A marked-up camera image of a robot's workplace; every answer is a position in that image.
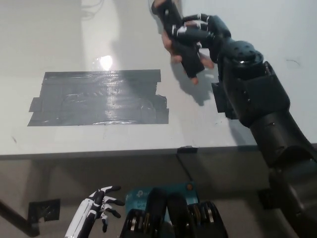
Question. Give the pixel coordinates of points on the bare person hand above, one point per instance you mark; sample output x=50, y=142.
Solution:
x=167, y=43

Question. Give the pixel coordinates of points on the black desk leg bar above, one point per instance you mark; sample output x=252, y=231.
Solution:
x=17, y=218

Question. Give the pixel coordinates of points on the black tape spot on desk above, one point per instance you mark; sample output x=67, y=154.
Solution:
x=223, y=99

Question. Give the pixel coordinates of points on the black stapler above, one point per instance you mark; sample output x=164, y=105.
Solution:
x=190, y=59

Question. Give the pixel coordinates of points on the small black tape strip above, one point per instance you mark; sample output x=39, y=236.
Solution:
x=187, y=149

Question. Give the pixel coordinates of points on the black floor tape mark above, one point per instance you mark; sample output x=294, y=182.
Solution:
x=44, y=210
x=264, y=199

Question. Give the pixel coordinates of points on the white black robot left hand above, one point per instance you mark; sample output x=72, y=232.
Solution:
x=84, y=213

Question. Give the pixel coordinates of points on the black ribbed robot body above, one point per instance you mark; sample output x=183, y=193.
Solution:
x=178, y=218

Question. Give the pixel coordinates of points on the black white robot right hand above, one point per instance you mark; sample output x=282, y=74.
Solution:
x=218, y=29

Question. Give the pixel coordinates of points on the grey duct tape patch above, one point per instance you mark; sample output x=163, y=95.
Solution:
x=99, y=99

